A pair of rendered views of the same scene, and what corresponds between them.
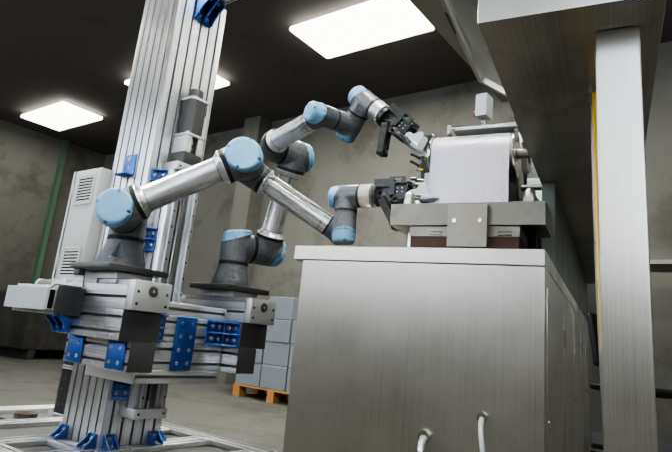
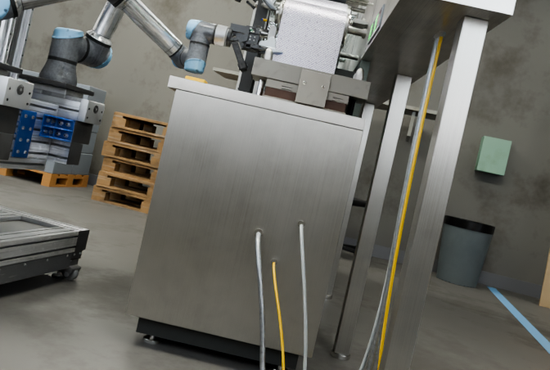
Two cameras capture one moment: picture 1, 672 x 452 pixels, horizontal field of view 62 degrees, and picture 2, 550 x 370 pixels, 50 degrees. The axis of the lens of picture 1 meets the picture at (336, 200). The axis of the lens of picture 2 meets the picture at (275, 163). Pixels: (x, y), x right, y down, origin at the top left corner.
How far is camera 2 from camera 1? 0.68 m
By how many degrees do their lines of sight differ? 29
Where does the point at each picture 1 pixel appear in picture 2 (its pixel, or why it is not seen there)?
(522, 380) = (332, 203)
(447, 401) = (278, 211)
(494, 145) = (334, 20)
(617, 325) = (432, 193)
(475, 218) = (320, 84)
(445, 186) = (289, 44)
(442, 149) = (292, 11)
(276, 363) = not seen: hidden behind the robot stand
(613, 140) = (457, 89)
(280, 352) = not seen: hidden behind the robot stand
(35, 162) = not seen: outside the picture
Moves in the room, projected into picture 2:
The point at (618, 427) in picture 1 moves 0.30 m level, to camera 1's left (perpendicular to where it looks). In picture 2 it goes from (420, 245) to (312, 225)
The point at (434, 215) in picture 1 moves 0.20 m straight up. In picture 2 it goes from (288, 74) to (301, 16)
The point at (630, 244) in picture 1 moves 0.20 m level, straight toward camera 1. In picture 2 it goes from (449, 151) to (473, 149)
